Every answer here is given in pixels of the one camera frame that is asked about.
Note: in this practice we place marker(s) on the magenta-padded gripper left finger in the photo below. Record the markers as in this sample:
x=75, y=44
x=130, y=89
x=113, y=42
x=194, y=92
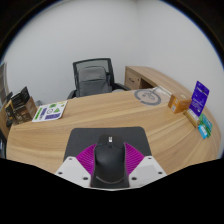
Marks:
x=71, y=168

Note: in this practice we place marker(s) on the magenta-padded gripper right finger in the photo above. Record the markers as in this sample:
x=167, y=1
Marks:
x=146, y=168

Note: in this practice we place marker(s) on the green packet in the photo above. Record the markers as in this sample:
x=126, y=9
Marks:
x=207, y=123

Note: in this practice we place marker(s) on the open black box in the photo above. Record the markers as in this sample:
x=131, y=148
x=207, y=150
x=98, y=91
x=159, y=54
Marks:
x=20, y=95

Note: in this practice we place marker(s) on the small orange box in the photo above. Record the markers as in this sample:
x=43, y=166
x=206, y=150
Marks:
x=179, y=103

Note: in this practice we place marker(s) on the small tan box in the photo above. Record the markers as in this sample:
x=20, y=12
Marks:
x=191, y=118

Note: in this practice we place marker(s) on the purple card sign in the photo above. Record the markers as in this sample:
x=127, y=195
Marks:
x=200, y=96

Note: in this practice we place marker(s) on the tall brown cardboard box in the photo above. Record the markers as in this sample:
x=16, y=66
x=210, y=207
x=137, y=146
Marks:
x=9, y=115

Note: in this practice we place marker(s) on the grey backpack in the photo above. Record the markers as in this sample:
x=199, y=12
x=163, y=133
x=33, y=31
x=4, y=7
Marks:
x=94, y=81

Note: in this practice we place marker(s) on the black mesh office chair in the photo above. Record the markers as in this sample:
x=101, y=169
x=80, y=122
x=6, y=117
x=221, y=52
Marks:
x=76, y=71

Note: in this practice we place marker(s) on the wide brown cardboard box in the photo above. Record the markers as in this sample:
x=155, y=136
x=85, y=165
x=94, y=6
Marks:
x=26, y=111

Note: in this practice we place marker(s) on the wooden side desk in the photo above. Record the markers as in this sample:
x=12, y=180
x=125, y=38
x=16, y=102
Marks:
x=150, y=75

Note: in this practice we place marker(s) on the white printed sticker sheet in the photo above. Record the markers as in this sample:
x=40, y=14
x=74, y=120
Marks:
x=50, y=111

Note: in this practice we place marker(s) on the small blue packet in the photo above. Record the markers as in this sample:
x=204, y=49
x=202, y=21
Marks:
x=202, y=131

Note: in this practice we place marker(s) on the wooden shelf unit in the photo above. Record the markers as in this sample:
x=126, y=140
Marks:
x=3, y=80

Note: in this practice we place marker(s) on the black computer mouse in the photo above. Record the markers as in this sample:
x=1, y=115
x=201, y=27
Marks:
x=109, y=160

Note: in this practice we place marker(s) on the dark grey mouse pad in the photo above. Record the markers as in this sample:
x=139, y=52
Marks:
x=83, y=138

